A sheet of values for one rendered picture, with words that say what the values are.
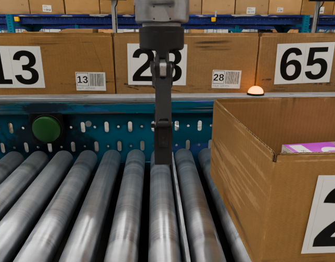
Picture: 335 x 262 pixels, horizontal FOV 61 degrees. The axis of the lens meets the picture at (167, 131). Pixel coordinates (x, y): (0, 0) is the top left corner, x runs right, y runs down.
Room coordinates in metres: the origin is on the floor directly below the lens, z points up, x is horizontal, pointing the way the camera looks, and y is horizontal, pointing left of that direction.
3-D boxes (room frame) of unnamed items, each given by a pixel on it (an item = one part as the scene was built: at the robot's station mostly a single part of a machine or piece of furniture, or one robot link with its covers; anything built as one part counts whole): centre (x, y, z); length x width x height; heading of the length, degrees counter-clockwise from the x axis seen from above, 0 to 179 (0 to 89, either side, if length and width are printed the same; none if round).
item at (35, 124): (0.70, 0.32, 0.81); 0.07 x 0.01 x 0.07; 93
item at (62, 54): (0.92, 0.35, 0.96); 0.39 x 0.29 x 0.17; 93
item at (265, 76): (0.96, -0.44, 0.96); 0.39 x 0.29 x 0.17; 93
